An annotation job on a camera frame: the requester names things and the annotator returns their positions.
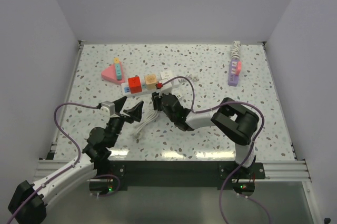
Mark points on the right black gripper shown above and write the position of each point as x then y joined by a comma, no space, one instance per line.
156,101

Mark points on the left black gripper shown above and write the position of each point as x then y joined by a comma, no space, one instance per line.
134,113

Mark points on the white cube socket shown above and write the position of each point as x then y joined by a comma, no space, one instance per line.
166,75

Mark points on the white usb power strip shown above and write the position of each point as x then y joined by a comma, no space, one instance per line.
178,95

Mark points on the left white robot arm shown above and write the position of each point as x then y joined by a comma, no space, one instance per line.
30,200

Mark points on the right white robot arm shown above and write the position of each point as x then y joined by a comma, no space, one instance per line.
240,122

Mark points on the pink plug adapter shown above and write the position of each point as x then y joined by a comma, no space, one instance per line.
238,68

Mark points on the long white power strip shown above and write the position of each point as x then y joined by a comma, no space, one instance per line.
127,92

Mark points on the beige dragon cube socket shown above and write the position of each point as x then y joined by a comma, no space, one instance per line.
150,81

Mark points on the red cube socket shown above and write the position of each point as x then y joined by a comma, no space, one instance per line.
135,85

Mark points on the pink triangular power strip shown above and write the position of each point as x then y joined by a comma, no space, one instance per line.
114,73

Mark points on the purple power strip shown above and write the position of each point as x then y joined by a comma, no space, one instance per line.
233,78

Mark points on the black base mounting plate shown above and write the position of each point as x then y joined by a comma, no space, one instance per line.
121,175

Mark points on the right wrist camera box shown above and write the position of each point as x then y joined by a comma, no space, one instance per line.
164,89

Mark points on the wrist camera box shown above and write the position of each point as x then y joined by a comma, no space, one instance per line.
107,108
164,89

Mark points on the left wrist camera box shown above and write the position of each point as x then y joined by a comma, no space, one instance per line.
107,108

